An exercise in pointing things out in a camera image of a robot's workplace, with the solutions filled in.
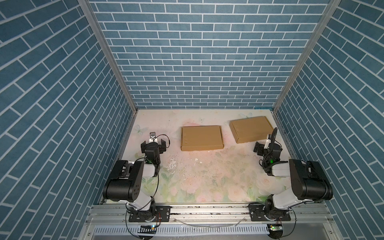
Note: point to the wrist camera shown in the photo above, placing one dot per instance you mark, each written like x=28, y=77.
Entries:
x=268, y=141
x=153, y=138

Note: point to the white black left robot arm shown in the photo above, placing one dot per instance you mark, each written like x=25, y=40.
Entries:
x=125, y=179

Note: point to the white slotted cable duct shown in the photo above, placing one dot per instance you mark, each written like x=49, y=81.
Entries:
x=182, y=230

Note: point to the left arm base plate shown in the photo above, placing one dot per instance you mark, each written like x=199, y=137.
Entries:
x=163, y=213

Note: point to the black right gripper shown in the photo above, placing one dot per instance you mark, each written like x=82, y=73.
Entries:
x=261, y=146

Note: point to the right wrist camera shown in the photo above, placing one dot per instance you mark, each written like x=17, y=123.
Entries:
x=268, y=141

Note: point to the aluminium corner post left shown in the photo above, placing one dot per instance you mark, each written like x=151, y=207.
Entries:
x=93, y=22

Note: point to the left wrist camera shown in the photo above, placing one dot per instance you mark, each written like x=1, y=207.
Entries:
x=153, y=138

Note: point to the brown cardboard box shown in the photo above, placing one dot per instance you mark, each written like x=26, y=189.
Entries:
x=251, y=129

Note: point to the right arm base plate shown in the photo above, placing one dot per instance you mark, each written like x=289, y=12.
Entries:
x=259, y=213

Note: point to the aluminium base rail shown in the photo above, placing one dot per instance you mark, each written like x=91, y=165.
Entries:
x=110, y=214

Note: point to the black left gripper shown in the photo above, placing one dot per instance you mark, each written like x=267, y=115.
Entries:
x=161, y=147

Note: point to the aluminium corner post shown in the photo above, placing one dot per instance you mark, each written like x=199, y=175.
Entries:
x=318, y=30
x=93, y=22

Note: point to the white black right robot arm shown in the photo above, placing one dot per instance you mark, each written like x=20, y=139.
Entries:
x=309, y=182

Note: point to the aluminium corner post right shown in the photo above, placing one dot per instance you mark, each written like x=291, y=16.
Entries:
x=318, y=30

